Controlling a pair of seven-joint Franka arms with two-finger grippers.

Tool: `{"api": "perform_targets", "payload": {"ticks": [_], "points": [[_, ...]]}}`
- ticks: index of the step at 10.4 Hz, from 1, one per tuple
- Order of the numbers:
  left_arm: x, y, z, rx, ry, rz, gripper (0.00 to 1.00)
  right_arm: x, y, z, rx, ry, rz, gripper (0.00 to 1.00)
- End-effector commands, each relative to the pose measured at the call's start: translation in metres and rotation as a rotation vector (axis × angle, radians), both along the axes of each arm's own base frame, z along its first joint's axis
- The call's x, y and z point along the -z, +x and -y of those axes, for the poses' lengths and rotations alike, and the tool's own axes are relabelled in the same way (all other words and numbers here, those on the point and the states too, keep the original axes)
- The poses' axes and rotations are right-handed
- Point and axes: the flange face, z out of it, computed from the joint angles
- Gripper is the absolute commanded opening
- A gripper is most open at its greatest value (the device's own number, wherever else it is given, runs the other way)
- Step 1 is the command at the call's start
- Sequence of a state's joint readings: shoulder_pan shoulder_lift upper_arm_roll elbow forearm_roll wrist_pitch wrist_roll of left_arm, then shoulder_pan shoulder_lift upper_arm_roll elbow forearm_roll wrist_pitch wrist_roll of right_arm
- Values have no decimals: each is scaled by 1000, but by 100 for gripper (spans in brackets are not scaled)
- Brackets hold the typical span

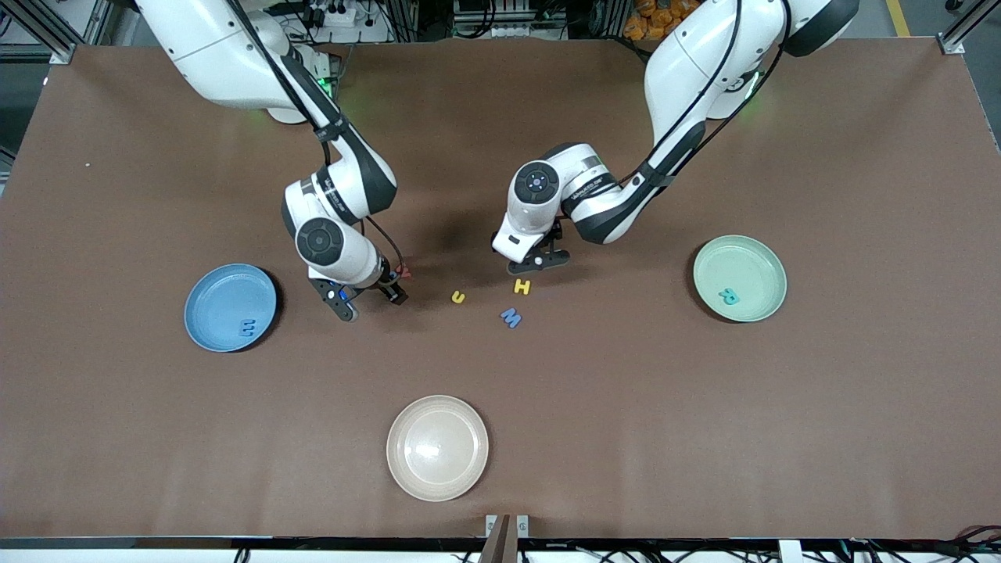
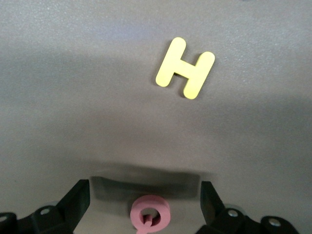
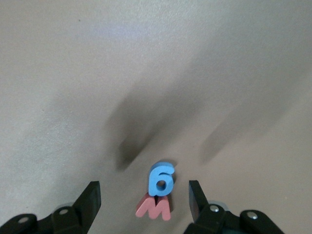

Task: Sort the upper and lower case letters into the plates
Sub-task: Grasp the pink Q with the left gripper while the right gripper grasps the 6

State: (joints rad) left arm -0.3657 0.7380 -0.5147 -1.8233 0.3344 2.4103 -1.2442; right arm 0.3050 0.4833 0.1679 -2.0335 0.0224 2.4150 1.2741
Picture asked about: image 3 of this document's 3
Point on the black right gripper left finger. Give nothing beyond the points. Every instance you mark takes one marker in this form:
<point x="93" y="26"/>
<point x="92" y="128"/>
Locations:
<point x="73" y="217"/>

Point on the red letter w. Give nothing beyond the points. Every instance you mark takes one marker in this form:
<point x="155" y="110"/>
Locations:
<point x="148" y="207"/>

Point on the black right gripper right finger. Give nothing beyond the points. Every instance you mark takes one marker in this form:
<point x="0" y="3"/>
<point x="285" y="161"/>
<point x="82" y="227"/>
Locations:
<point x="212" y="219"/>

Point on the light blue letter g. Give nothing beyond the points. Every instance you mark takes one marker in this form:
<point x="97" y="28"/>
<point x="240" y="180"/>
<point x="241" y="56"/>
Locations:
<point x="156" y="178"/>

